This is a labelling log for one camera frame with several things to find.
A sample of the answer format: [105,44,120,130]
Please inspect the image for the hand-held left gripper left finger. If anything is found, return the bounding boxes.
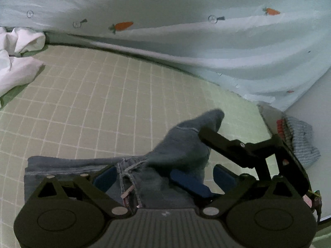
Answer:
[36,164,132,217]

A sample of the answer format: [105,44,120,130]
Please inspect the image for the red patterned folded cloth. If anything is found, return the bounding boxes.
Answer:
[276,119,286,138]

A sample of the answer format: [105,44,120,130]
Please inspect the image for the blue striped folded cloth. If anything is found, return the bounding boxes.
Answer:
[283,116,321,168]

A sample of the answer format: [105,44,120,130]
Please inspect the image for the green checked mat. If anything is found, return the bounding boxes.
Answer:
[0,44,331,248]

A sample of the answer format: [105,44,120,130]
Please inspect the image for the blue denim jeans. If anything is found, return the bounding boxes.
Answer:
[24,108,225,210]

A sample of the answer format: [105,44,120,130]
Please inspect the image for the white shirt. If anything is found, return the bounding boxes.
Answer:
[0,26,46,96]

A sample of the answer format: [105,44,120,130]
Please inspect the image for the carrot print light sheet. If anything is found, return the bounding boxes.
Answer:
[0,0,331,111]

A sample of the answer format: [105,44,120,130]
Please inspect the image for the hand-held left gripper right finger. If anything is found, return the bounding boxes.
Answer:
[200,164,304,217]

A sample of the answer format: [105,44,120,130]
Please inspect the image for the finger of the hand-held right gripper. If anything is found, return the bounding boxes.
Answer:
[198,127,283,169]
[169,169,227,203]

